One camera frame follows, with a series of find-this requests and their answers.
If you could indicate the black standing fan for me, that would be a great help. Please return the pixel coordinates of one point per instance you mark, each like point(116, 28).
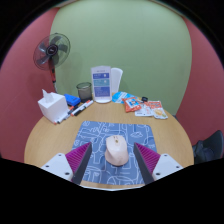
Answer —
point(51, 50)

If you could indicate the pale pink computer mouse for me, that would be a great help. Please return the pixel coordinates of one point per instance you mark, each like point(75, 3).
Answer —
point(116, 151)

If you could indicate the black office chair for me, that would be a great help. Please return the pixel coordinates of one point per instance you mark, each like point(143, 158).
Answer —
point(208, 148)

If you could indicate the black whiteboard marker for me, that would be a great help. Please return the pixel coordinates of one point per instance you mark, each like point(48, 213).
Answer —
point(82, 107)

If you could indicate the blue patterned mouse pad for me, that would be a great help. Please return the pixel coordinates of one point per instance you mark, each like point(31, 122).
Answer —
point(98, 133)

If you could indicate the white flat snack packet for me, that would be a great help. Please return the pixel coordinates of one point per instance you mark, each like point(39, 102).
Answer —
point(144, 111)

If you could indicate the blue whiteboard eraser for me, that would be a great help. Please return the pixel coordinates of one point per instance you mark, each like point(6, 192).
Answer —
point(72, 99)

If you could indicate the white tissue box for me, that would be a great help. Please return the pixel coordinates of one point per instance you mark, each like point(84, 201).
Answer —
point(53, 107)

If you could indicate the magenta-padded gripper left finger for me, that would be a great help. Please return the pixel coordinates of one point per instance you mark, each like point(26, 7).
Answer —
point(58, 165)

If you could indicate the small black round object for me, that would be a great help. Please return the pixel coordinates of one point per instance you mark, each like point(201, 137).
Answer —
point(144, 99)

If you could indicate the white acrylic sign stand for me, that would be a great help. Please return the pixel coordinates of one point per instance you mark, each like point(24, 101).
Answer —
point(101, 85)

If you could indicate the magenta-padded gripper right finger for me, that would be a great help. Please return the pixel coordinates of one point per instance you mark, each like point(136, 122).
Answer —
point(166, 165)

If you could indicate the dark mesh pen cup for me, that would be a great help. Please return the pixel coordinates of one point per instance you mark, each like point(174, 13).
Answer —
point(84, 92)

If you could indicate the white whiteboard marker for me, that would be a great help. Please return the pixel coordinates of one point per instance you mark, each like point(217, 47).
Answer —
point(64, 117)

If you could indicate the white and orange snack packet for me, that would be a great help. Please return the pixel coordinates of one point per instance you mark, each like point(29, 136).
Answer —
point(157, 110)

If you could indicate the light blue packet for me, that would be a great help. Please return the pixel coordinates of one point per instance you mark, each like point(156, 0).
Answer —
point(120, 97)

